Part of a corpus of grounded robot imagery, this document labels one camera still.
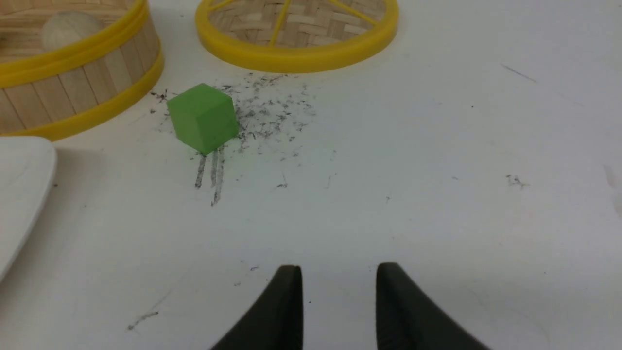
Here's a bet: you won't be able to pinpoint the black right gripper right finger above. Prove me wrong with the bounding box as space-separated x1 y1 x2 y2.
376 262 489 350

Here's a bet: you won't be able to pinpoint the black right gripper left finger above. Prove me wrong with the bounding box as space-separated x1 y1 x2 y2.
212 265 304 350

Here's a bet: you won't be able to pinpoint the white steamed bun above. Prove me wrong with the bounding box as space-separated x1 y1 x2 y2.
40 11 105 52

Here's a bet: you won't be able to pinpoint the white rectangular plate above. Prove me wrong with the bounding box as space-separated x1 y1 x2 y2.
0 137 57 279

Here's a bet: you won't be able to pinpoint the green cube block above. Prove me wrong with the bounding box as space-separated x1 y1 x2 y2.
167 84 239 155

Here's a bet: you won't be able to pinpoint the bamboo steamer lid yellow rim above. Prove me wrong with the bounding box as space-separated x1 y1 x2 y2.
195 0 399 74

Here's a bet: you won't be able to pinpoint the bamboo steamer basket yellow rims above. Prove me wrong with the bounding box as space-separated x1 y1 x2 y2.
0 0 164 141

